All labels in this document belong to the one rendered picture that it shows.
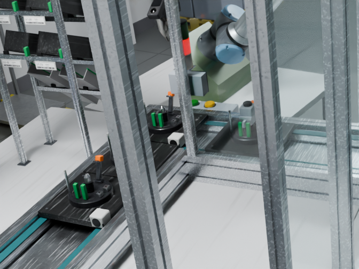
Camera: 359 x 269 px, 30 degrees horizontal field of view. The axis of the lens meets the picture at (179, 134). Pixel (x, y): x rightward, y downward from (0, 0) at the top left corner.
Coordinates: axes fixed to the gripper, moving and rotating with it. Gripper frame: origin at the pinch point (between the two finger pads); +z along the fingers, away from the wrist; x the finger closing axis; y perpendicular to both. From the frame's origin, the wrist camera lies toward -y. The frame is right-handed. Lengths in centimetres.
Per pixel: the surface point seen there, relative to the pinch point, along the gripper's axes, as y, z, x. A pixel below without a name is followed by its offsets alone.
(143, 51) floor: 284, 124, 196
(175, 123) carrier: -21.6, 23.8, -10.8
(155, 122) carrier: -24.5, 22.6, -4.2
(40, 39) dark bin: -34.4, -11.5, 30.4
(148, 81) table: 40, 37, 38
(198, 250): -71, 37, -42
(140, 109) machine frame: -128, -38, -69
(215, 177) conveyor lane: -36, 35, -32
